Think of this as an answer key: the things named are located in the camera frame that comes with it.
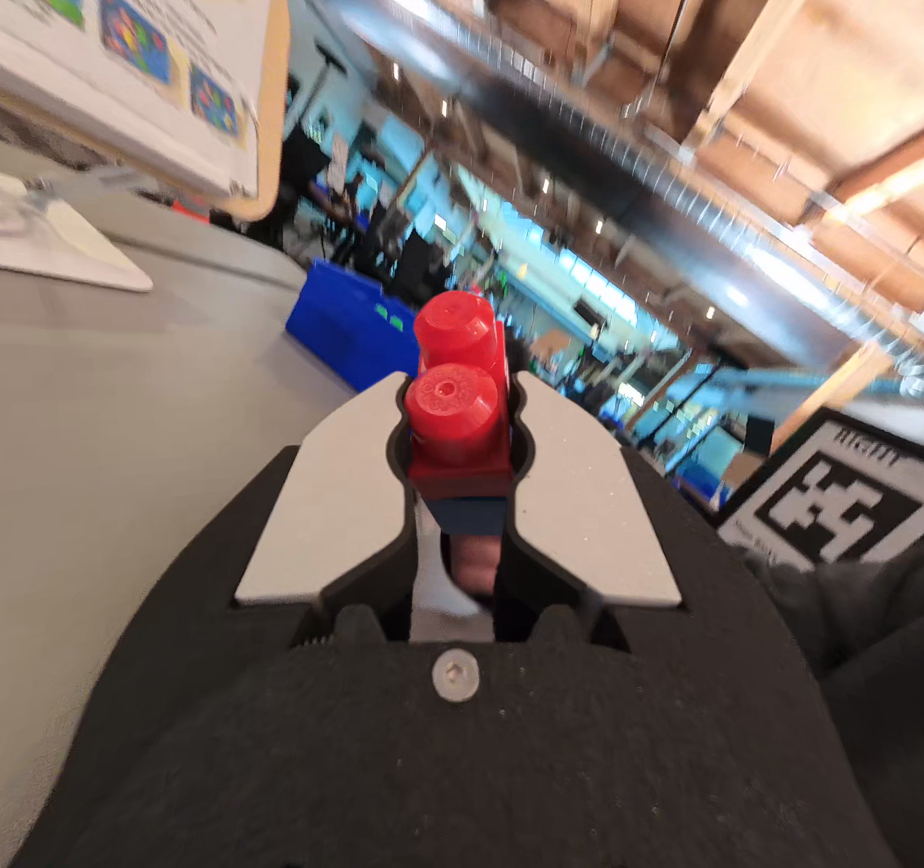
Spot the blue plastic bin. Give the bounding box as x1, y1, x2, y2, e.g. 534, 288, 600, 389
285, 259, 423, 394

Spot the white stand with wooden board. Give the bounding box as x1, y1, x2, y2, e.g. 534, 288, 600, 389
0, 0, 293, 295

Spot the red two-stud toy block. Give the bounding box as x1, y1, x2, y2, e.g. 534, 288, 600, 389
403, 290, 515, 501

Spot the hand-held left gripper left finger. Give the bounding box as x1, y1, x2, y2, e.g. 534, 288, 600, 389
234, 371, 418, 644

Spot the person's right hand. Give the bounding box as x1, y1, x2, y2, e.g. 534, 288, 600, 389
449, 534, 501, 598

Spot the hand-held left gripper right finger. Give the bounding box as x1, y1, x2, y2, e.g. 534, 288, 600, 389
500, 371, 683, 641

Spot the person's dark clothing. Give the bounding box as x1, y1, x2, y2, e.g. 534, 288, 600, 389
744, 550, 924, 868

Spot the printed instruction sheet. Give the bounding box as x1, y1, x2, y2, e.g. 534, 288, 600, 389
0, 0, 262, 199

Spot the silver air duct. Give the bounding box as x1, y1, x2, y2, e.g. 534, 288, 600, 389
310, 0, 924, 349

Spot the blue one-stud toy block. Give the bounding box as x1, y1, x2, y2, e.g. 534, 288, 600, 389
422, 496, 508, 537

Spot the framed black white marker sign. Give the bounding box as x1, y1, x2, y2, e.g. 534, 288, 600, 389
715, 408, 924, 569

